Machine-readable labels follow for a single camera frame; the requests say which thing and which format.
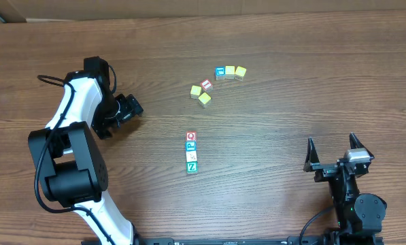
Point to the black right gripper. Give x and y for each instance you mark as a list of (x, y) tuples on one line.
[(324, 169)]

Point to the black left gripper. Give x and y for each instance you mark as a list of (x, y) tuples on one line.
[(130, 106)]

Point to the red letter Q block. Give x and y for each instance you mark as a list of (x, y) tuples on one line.
[(191, 136)]

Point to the blue letter P block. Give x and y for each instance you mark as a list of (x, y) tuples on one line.
[(190, 146)]

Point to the white picture block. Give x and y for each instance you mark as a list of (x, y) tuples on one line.
[(191, 156)]

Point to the green letter Z block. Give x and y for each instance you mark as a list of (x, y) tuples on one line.
[(192, 167)]

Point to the yellow block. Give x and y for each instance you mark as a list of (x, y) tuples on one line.
[(240, 73), (195, 92), (204, 99), (230, 72)]

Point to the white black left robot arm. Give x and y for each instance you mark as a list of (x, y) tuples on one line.
[(70, 172)]

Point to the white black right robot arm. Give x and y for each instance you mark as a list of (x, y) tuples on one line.
[(359, 216)]

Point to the red letter I block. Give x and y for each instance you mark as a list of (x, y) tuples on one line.
[(206, 85)]

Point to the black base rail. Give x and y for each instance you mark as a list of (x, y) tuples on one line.
[(291, 240)]

